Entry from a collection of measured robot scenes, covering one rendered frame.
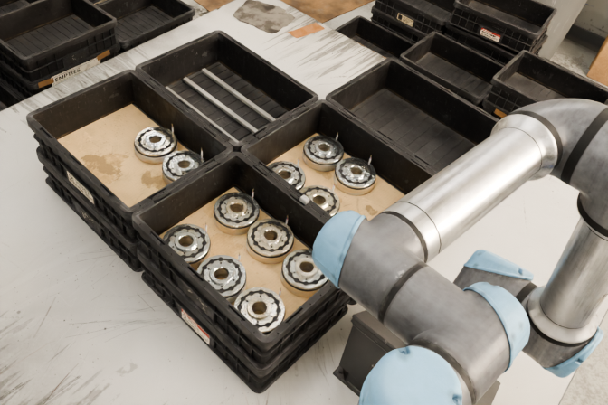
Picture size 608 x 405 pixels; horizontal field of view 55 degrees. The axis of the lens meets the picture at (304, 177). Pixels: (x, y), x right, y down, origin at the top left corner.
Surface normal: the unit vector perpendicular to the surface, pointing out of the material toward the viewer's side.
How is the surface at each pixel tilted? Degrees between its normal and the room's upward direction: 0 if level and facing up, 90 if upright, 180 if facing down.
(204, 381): 0
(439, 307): 18
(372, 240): 6
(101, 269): 0
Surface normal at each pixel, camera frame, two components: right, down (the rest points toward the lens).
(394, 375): 0.11, -0.69
